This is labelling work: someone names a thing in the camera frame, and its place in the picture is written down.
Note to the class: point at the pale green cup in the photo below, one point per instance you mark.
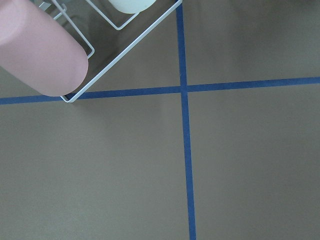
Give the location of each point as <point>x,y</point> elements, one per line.
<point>131,6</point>

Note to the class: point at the pink cup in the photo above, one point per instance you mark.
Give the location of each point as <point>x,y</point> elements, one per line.
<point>38,51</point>

